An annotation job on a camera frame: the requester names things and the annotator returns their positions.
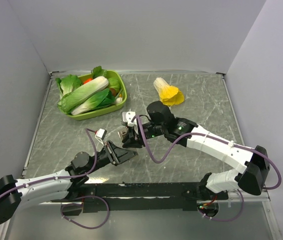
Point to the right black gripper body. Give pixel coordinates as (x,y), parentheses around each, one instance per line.
(153,130)

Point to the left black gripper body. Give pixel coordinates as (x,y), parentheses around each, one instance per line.
(111,153)

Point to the white remote control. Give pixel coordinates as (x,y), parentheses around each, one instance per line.
(123,134)

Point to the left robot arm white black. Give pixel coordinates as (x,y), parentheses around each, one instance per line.
(17,194)

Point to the yellow cabbage toy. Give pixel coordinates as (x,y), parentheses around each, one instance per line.
(169,95)

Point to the bok choy toy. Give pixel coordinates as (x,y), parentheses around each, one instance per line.
(91,103)

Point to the green plastic tray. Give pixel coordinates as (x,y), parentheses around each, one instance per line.
(114,101)

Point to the round green cabbage toy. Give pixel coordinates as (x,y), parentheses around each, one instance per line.
(114,83)

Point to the large napa cabbage toy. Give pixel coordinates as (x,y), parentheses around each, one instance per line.
(81,94)

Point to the red tomato toy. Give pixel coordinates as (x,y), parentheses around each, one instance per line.
(87,81)

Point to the green leaf lettuce toy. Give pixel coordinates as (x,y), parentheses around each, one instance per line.
(68,84)

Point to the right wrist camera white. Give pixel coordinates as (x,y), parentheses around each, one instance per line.
(128,119)

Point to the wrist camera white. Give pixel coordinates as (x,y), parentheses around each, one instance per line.
(128,119)
(100,135)

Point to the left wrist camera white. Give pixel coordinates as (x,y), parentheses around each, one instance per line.
(100,135)

